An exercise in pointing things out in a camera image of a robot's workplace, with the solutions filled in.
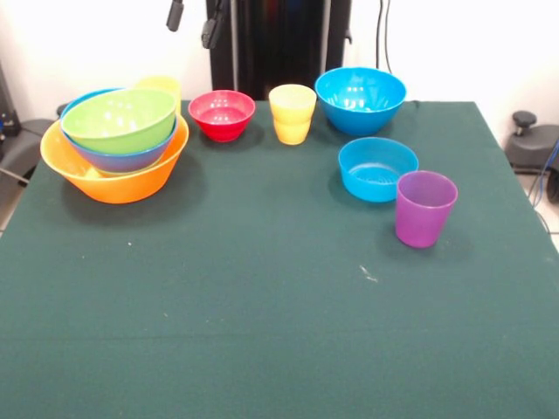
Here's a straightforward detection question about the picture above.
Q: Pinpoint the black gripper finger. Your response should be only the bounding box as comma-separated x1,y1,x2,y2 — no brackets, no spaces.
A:
200,0,231,50
165,0,185,32

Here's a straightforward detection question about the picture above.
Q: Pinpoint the yellow cup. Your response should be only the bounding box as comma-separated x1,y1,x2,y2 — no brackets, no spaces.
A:
268,84,318,146

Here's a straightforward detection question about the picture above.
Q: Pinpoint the large green bowl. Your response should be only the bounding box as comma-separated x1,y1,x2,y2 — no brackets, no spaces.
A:
59,88,177,155

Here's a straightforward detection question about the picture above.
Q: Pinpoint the large blue bowl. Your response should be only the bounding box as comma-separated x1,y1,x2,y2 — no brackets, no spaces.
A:
59,87,180,175
314,66,408,137

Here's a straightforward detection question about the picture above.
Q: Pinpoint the large orange bowl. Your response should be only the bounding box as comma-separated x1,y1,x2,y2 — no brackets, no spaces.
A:
39,116,190,205

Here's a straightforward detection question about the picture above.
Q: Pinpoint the small blue ridged bowl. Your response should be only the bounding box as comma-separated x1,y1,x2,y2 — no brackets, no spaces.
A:
337,136,420,203

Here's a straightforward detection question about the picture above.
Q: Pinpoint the translucent yellow-green cup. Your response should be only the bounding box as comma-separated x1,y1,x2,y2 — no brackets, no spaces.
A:
134,75,183,115

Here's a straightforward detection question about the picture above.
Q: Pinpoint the black robot column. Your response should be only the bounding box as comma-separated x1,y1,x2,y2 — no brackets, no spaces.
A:
201,0,354,102

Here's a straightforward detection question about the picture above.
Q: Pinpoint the small red bowl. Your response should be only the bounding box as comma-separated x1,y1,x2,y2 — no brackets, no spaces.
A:
188,89,257,143

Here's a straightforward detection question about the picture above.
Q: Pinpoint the dark green tablecloth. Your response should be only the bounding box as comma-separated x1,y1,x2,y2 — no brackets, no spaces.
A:
0,99,559,419

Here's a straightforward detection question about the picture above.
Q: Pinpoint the purple cup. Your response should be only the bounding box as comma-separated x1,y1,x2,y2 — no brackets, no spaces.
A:
395,170,459,249

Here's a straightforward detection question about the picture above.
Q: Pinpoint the black wall cable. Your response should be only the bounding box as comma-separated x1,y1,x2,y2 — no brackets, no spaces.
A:
376,0,393,73

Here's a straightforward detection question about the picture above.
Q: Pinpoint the black robot pedestal leg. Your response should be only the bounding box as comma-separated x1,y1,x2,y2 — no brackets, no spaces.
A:
0,116,47,184
506,110,559,176

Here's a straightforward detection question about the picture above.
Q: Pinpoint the blue floor cable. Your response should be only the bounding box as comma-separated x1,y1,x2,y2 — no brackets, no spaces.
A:
528,141,559,235

